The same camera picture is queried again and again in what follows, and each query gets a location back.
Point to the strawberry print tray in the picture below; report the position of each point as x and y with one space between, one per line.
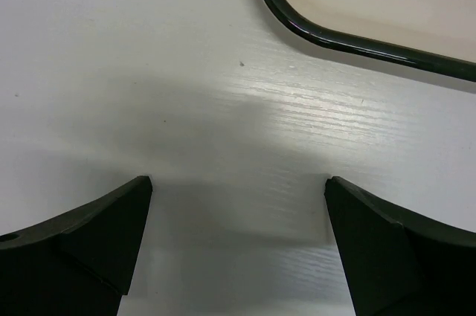
437 36

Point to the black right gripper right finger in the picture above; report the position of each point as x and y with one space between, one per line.
399 262

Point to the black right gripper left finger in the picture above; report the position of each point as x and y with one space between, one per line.
80 262

